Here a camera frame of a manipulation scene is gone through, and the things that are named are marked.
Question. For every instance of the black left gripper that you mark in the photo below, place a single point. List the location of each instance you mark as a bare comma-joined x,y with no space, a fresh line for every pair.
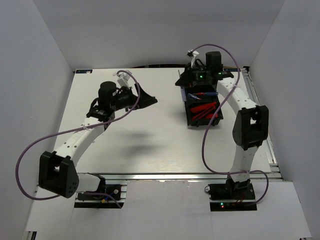
145,99

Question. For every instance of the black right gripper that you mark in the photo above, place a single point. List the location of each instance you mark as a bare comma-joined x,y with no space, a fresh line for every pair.
187,78

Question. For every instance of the blue red screwdriver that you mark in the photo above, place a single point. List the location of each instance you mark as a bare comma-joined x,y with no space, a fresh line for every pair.
182,89
210,94
194,97

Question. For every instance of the large red black utility knife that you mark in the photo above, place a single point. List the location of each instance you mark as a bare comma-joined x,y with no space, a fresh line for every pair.
201,111

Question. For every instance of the red black utility knife small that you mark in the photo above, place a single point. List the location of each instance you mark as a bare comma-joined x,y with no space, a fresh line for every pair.
209,116

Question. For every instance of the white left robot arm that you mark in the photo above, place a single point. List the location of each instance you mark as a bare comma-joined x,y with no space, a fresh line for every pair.
57,169

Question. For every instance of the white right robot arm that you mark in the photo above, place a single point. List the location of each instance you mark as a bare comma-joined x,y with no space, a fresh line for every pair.
238,176

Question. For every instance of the black middle storage bin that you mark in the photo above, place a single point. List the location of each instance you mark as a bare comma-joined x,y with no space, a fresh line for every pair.
199,89

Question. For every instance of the black storage bin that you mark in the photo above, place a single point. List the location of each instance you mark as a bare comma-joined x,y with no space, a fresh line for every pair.
199,89
193,103

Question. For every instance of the black near storage bin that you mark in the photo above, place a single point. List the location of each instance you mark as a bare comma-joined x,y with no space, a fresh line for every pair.
193,103

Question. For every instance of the blue label sticker right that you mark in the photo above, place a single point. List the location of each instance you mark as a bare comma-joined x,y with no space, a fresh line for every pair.
231,69

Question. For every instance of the blue label sticker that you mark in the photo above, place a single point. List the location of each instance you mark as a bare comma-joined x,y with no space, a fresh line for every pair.
83,71
231,69

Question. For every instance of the blue label sticker left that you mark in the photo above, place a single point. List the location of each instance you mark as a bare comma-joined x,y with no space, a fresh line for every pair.
83,71

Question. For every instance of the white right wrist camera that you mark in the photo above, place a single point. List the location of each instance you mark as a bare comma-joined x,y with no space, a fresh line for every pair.
193,54

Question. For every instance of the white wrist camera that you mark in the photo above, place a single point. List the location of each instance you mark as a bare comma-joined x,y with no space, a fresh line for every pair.
123,79
193,54

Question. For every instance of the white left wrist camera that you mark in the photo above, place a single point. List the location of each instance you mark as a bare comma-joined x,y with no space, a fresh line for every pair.
123,79

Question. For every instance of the aluminium frame rail right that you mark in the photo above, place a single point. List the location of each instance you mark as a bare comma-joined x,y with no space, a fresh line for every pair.
254,118

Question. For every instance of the aluminium frame rail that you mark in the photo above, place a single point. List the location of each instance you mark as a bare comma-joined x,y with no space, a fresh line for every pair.
254,118
272,176

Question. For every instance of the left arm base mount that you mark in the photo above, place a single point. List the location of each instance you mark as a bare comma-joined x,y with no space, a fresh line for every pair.
111,195

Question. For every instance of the aluminium frame rail front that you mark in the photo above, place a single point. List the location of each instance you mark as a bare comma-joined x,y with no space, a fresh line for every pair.
272,176

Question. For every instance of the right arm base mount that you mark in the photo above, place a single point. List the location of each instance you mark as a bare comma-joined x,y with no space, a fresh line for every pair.
223,199

